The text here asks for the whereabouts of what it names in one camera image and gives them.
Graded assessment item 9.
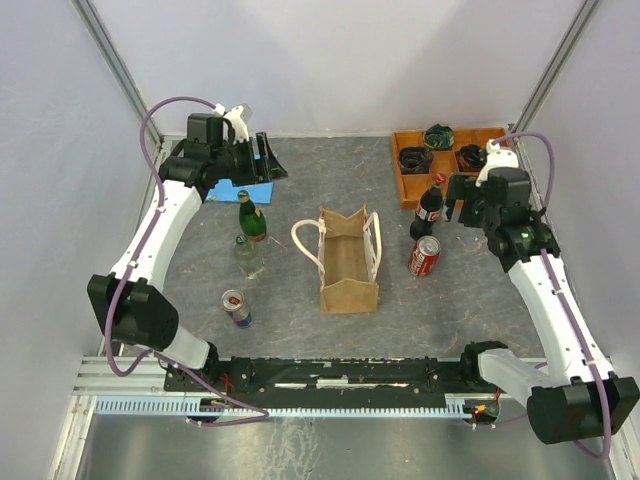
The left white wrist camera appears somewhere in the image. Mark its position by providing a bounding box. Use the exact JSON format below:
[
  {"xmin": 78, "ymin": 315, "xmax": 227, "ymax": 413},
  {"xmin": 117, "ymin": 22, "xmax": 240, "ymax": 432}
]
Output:
[{"xmin": 213, "ymin": 104, "xmax": 252, "ymax": 144}]

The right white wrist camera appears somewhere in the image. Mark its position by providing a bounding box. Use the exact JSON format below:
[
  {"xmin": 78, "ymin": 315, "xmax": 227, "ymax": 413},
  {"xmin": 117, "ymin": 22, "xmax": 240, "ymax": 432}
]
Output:
[{"xmin": 475, "ymin": 139, "xmax": 519, "ymax": 187}]

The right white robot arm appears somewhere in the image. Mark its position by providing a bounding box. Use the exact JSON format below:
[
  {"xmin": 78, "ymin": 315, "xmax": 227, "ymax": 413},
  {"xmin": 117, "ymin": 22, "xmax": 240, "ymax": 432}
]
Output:
[{"xmin": 443, "ymin": 167, "xmax": 639, "ymax": 457}]

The glass cola bottle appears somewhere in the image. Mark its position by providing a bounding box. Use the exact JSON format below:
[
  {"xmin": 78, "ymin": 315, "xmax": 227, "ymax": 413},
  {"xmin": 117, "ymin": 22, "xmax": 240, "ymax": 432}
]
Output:
[{"xmin": 409, "ymin": 173, "xmax": 447, "ymax": 241}]

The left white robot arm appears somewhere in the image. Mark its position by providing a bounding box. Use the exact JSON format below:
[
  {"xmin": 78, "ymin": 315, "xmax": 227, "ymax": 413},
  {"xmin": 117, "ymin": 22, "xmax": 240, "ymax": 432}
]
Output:
[{"xmin": 87, "ymin": 105, "xmax": 287, "ymax": 390}]

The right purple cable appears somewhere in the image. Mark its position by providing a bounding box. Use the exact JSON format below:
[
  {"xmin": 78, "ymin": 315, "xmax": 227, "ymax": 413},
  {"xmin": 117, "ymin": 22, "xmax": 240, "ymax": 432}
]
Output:
[{"xmin": 462, "ymin": 130, "xmax": 614, "ymax": 460}]

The clear glass bottle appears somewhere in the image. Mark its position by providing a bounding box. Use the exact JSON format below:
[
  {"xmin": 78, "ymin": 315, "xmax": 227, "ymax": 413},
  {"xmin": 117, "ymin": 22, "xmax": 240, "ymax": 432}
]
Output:
[{"xmin": 234, "ymin": 234, "xmax": 264, "ymax": 279}]

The right aluminium frame post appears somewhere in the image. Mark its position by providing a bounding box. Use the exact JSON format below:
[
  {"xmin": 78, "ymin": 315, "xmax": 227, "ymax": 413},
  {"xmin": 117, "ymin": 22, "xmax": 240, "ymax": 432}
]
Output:
[{"xmin": 509, "ymin": 0, "xmax": 601, "ymax": 133}]

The purple cable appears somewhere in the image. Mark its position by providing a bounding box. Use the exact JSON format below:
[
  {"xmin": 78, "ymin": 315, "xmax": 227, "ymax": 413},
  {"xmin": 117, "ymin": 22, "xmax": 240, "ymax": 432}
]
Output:
[
  {"xmin": 106, "ymin": 96, "xmax": 271, "ymax": 429},
  {"xmin": 462, "ymin": 130, "xmax": 614, "ymax": 460}
]

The red cola can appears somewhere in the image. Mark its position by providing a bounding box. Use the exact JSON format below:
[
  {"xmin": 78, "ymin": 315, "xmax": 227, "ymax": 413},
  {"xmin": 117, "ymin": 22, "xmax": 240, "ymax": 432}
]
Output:
[{"xmin": 408, "ymin": 236, "xmax": 441, "ymax": 277}]

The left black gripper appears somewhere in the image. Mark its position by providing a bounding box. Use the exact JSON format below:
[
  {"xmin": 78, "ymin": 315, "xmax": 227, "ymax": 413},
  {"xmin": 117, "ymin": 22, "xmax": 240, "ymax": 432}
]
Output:
[{"xmin": 213, "ymin": 132, "xmax": 289, "ymax": 188}]

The green blue rolled tie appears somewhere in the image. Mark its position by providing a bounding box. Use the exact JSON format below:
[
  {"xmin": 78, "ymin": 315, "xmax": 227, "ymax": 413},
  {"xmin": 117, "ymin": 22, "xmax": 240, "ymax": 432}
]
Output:
[{"xmin": 423, "ymin": 124, "xmax": 455, "ymax": 151}]

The blue patterned cloth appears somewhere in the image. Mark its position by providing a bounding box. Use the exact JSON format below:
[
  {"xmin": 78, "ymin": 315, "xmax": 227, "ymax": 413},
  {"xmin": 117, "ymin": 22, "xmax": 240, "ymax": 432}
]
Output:
[{"xmin": 203, "ymin": 154, "xmax": 274, "ymax": 204}]

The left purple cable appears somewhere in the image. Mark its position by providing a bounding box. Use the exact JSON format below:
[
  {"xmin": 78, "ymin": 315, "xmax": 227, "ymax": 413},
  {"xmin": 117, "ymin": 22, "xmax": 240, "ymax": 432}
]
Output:
[{"xmin": 106, "ymin": 96, "xmax": 271, "ymax": 429}]

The watermelon canvas tote bag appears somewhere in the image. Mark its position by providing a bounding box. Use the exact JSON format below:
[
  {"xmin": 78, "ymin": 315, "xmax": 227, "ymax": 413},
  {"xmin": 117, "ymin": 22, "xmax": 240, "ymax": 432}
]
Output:
[{"xmin": 290, "ymin": 208, "xmax": 383, "ymax": 314}]

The aluminium frame post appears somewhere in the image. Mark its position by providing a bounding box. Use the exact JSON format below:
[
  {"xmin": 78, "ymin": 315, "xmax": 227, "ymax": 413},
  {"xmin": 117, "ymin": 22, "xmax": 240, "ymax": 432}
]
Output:
[
  {"xmin": 71, "ymin": 0, "xmax": 147, "ymax": 121},
  {"xmin": 509, "ymin": 0, "xmax": 601, "ymax": 133}
]

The orange floral rolled tie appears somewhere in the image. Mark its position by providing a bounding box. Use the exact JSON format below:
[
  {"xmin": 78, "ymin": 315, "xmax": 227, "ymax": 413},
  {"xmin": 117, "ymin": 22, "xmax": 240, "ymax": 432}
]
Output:
[{"xmin": 456, "ymin": 144, "xmax": 487, "ymax": 172}]

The green glass bottle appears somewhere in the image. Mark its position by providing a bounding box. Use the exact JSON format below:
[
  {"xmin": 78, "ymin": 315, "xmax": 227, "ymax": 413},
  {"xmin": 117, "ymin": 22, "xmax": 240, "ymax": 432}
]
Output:
[{"xmin": 237, "ymin": 190, "xmax": 267, "ymax": 242}]

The left aluminium frame post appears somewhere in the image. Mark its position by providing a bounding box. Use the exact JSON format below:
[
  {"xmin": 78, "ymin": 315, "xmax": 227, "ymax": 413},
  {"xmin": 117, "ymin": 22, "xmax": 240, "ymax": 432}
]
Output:
[{"xmin": 71, "ymin": 0, "xmax": 147, "ymax": 121}]

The silver blue energy can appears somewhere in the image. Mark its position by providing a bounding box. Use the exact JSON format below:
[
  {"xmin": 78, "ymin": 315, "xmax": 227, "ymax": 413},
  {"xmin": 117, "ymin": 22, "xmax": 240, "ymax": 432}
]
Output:
[{"xmin": 221, "ymin": 290, "xmax": 252, "ymax": 328}]

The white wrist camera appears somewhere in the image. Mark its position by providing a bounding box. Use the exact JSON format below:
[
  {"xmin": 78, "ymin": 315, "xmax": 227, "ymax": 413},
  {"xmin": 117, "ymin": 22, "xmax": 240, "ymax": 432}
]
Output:
[
  {"xmin": 475, "ymin": 139, "xmax": 519, "ymax": 187},
  {"xmin": 213, "ymin": 104, "xmax": 252, "ymax": 144}
]

